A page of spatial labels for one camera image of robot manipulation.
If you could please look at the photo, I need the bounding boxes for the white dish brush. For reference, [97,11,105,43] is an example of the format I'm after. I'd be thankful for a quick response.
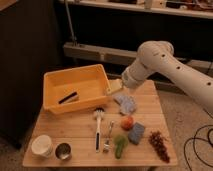
[94,108,105,152]

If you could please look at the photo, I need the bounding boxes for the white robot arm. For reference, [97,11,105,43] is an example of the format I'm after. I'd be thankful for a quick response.
[107,41,213,114]

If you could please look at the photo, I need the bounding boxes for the metal cup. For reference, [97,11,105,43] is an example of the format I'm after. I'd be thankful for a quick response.
[55,143,71,160]

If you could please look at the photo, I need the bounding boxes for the blue white cloth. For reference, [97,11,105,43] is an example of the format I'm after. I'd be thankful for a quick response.
[113,93,137,115]

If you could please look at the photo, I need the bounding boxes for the orange peach fruit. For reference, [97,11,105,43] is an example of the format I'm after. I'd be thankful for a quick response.
[121,116,134,130]

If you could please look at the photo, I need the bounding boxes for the grey shelf beam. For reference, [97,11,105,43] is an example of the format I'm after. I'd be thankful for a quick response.
[63,42,213,77]

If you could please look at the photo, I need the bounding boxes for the wooden table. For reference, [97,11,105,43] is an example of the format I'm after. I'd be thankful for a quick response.
[23,80,177,168]

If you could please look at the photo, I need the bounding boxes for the yellow plastic bin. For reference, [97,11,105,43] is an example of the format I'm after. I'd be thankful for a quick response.
[43,64,110,114]

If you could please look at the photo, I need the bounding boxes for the blue sponge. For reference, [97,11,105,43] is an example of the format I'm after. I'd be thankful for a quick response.
[128,122,145,145]

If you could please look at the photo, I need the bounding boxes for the green plush toy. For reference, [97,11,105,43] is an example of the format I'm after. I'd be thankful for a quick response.
[114,135,128,159]

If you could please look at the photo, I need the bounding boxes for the metal fork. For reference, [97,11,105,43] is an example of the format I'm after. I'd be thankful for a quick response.
[103,121,114,153]

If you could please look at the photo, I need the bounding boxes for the dark red grapes bunch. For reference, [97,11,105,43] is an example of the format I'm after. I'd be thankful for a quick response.
[149,131,170,163]

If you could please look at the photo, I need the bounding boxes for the white stacked bowls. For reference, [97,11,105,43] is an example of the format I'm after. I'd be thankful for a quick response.
[31,135,53,157]

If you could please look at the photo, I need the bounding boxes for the black floor cable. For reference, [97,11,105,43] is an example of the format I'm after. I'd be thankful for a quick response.
[182,109,213,171]

